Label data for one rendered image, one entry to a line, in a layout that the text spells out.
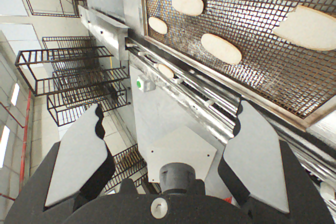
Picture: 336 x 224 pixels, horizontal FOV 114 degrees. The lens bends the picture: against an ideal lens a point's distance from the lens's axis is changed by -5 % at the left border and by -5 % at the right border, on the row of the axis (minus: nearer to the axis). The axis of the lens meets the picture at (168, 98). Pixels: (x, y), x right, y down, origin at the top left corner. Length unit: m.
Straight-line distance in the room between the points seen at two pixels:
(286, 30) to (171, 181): 0.49
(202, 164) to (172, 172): 0.12
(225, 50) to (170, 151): 0.37
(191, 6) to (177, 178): 0.51
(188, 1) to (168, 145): 0.42
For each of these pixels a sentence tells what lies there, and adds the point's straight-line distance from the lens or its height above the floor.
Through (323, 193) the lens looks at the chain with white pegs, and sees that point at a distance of 0.38.
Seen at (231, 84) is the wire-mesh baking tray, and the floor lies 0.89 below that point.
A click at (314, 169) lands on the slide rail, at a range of 0.38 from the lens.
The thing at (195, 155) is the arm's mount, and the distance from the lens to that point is 0.49.
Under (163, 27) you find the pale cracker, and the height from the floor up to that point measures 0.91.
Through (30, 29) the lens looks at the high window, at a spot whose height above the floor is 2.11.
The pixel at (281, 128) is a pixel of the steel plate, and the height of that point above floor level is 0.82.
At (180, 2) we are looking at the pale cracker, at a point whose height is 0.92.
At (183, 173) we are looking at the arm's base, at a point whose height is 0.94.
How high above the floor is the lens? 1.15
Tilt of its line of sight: 35 degrees down
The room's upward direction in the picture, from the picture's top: 110 degrees counter-clockwise
